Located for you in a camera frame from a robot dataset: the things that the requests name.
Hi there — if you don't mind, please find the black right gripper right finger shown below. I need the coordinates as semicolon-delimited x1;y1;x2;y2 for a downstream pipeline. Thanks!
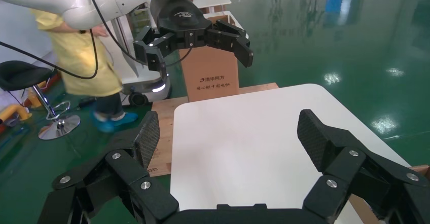
297;108;430;224

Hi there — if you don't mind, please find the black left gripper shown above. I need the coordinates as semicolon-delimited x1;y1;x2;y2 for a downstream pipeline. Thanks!
133;0;254;72

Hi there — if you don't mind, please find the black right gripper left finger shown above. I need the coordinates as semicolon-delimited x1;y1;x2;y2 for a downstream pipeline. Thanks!
37;110;180;224

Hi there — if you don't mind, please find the tall printed cardboard box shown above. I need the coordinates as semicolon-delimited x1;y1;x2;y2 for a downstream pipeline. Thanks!
178;13;240;103

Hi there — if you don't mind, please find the small white table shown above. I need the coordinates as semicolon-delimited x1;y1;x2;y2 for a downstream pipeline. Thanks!
193;0;232;10

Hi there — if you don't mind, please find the wooden floor platform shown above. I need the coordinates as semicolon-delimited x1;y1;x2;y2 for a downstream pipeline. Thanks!
147;82;279;178

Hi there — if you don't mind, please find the person in yellow coat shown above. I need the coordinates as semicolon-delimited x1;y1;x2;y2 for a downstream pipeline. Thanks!
30;9;139;133

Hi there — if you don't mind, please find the yellow curved pipe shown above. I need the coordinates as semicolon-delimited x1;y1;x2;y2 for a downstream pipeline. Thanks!
0;104;32;126

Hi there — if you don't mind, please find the black seat chrome stool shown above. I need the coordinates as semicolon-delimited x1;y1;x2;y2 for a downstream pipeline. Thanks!
0;60;81;141

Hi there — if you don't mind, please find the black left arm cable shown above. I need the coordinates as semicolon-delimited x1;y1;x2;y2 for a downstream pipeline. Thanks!
0;0;194;81

